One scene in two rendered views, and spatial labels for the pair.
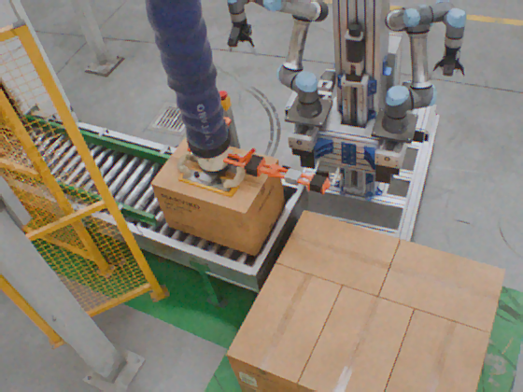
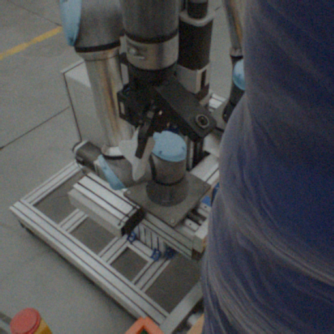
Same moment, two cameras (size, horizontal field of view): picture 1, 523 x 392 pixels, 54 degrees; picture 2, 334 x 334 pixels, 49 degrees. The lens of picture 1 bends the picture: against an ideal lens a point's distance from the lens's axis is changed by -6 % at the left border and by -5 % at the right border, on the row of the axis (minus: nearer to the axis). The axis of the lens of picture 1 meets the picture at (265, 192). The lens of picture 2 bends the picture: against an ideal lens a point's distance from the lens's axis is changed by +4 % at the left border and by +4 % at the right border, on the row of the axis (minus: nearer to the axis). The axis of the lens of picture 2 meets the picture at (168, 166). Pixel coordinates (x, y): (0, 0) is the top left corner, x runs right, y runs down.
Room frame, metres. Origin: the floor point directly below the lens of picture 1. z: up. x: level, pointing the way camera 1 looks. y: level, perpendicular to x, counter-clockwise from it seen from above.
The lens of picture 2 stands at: (2.18, 0.45, 2.01)
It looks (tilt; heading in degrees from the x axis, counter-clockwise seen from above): 47 degrees down; 279
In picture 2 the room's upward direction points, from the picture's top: straight up
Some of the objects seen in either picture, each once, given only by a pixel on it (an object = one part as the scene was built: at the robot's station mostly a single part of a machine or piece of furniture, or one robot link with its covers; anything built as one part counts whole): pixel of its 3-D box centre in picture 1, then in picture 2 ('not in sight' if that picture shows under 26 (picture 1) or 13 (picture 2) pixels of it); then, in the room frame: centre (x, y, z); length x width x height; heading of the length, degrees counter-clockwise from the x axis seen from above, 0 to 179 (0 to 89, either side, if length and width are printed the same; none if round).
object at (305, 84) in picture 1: (305, 86); (165, 156); (2.32, -0.32, 1.20); 0.13 x 0.12 x 0.14; 31
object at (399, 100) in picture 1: (398, 100); (246, 81); (2.07, -0.77, 1.20); 0.13 x 0.12 x 0.14; 91
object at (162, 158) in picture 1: (104, 137); not in sight; (2.94, 1.07, 0.60); 1.60 x 0.10 x 0.09; 56
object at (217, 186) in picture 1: (207, 179); not in sight; (1.98, 0.29, 0.97); 0.34 x 0.10 x 0.05; 56
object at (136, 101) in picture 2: (240, 28); (150, 91); (2.29, -0.03, 1.66); 0.09 x 0.08 x 0.12; 151
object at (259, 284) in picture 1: (282, 239); not in sight; (1.86, -0.05, 0.47); 0.70 x 0.03 x 0.15; 146
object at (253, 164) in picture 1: (254, 165); not in sight; (1.92, 0.03, 1.08); 0.10 x 0.08 x 0.06; 146
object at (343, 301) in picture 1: (370, 329); not in sight; (1.25, -0.42, 0.34); 1.20 x 1.00 x 0.40; 56
